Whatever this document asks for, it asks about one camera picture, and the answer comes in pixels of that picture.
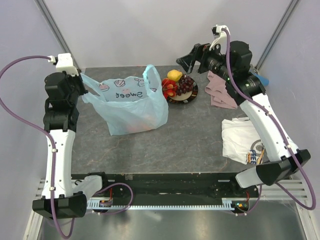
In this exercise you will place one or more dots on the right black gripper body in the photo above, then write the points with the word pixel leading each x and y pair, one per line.
pixel 211 61

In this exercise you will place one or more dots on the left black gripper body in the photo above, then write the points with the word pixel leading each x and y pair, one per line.
pixel 78 88

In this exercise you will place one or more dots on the purple grape bunch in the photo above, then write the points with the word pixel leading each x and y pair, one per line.
pixel 184 85

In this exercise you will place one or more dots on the light blue plastic bag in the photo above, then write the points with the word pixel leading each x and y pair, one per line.
pixel 130 105

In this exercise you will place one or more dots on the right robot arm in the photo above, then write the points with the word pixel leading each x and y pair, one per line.
pixel 283 154

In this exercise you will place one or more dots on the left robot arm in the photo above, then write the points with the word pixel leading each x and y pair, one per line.
pixel 59 197

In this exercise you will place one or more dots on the mauve pink cloth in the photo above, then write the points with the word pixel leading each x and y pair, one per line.
pixel 216 89

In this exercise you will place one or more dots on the yellow pear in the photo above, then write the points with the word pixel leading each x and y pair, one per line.
pixel 174 75

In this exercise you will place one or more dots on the black round plate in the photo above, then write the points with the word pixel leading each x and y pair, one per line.
pixel 184 98

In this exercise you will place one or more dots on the red lychee bunch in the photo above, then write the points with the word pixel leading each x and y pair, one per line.
pixel 169 88

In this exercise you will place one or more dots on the blue cloth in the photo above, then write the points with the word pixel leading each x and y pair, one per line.
pixel 265 82

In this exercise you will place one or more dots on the white printed t-shirt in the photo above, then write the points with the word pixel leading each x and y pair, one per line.
pixel 241 142

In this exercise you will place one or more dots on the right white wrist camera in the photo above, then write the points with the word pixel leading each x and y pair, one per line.
pixel 219 38

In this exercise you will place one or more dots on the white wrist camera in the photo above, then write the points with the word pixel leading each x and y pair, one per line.
pixel 64 63
pixel 219 38

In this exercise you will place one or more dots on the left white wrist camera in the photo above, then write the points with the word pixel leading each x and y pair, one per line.
pixel 64 63

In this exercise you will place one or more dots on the left aluminium frame post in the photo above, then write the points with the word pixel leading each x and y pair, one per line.
pixel 46 13

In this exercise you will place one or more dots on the aluminium frame post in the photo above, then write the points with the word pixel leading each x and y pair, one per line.
pixel 289 11
pixel 46 13

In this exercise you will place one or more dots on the right aluminium frame post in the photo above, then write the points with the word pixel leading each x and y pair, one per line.
pixel 289 11

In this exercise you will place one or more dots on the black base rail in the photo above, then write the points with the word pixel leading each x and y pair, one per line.
pixel 217 185

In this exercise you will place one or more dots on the white slotted cable duct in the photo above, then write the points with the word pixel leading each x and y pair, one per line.
pixel 101 205

